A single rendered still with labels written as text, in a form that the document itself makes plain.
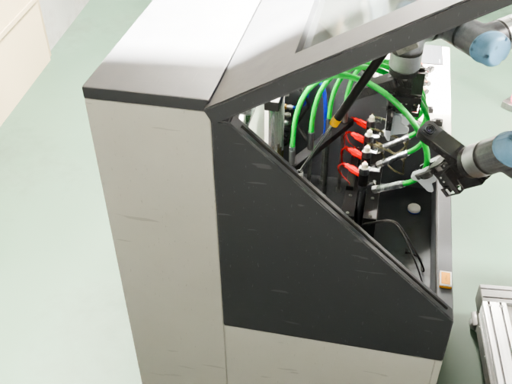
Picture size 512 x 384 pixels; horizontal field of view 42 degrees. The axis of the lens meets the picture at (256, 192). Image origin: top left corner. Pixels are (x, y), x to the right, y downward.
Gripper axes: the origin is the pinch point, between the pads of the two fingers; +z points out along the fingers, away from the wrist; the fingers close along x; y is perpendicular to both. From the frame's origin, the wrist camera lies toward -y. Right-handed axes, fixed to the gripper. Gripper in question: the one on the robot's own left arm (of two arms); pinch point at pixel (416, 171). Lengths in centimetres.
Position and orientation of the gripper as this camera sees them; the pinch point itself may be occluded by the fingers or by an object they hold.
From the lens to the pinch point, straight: 165.8
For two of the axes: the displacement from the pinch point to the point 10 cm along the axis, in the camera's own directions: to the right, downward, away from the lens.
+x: 7.2, -5.9, 3.6
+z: -3.3, 1.5, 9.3
